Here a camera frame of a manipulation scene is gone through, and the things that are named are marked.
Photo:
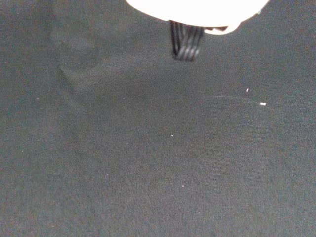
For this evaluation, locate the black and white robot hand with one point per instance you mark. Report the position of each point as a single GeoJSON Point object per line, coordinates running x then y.
{"type": "Point", "coordinates": [195, 17]}

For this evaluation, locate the black table cloth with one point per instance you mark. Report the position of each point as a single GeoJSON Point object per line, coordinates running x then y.
{"type": "Point", "coordinates": [148, 148]}

